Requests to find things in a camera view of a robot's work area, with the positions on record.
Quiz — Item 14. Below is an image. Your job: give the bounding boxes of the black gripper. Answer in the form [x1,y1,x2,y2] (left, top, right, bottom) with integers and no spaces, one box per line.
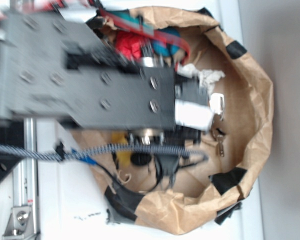
[129,77,214,147]

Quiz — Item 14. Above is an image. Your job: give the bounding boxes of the yellow cloth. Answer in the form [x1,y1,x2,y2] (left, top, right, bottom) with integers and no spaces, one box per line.
[111,132,131,168]

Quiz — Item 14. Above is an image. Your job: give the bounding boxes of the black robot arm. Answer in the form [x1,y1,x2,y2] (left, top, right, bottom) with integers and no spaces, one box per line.
[0,10,214,156]

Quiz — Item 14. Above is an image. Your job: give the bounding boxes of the silver key bunch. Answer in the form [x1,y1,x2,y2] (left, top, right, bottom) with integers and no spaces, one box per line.
[209,92,226,157]

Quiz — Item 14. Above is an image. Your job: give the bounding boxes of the white crumpled paper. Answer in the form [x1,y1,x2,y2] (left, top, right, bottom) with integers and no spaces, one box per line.
[177,63,226,95]

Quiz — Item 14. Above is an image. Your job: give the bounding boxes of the brown paper bag bin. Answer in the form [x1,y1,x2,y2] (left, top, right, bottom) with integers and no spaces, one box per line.
[72,6,275,236]

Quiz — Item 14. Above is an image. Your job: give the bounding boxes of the blue dimpled ball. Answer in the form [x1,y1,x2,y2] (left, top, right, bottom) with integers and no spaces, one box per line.
[151,27,180,57]

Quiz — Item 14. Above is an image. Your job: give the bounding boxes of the red crumpled paper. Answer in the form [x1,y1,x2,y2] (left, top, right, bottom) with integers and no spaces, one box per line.
[115,30,147,60]

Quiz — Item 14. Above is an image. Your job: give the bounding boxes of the braided black white cable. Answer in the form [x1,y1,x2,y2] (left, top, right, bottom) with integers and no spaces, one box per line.
[0,143,210,166]

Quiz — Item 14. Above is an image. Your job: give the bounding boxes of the aluminium extrusion rail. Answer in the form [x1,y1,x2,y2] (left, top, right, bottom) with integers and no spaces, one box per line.
[11,117,41,240]

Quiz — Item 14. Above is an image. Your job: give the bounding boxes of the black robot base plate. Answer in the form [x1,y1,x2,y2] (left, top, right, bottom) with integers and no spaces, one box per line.
[0,121,25,184]

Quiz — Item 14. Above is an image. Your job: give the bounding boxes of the metal corner bracket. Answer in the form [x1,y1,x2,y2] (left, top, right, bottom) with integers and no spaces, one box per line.
[2,206,36,240]

